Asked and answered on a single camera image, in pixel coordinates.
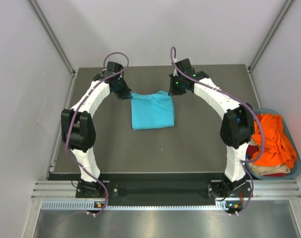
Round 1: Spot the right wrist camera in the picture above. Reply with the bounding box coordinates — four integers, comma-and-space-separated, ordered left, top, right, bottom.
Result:
173, 58, 178, 76

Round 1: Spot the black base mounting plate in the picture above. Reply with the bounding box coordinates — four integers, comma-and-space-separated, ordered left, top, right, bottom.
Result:
48, 173, 252, 206

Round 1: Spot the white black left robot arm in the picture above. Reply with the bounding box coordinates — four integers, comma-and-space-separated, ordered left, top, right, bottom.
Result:
61, 61, 132, 197

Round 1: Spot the blue laundry basket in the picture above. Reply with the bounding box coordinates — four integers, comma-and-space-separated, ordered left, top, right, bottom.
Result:
246, 108, 301, 180

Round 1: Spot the red t shirt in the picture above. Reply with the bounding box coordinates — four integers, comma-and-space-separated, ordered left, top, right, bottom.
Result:
246, 145, 289, 178

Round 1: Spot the cyan t shirt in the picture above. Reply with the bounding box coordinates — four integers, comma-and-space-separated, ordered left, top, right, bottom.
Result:
131, 90, 175, 130

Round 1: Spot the white slotted cable duct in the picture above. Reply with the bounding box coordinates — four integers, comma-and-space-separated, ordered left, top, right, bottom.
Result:
41, 200, 239, 211

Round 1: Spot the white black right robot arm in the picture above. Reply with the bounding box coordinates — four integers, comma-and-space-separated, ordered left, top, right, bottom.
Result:
169, 59, 254, 196

